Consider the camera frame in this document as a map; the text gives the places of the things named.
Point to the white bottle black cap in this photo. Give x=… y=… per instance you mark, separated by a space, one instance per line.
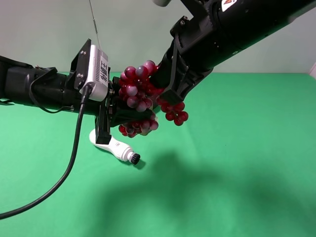
x=118 y=149

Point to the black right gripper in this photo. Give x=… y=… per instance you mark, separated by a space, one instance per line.
x=176 y=76

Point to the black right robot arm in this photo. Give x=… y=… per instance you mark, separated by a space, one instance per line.
x=218 y=30

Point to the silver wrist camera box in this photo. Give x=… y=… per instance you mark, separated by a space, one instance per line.
x=90 y=66

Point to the green table cloth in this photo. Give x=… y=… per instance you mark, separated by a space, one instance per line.
x=243 y=165

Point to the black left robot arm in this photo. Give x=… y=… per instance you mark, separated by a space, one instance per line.
x=21 y=83

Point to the red plastic grape bunch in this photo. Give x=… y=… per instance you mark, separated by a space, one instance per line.
x=141 y=95

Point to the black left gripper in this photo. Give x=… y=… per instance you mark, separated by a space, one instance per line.
x=113 y=112

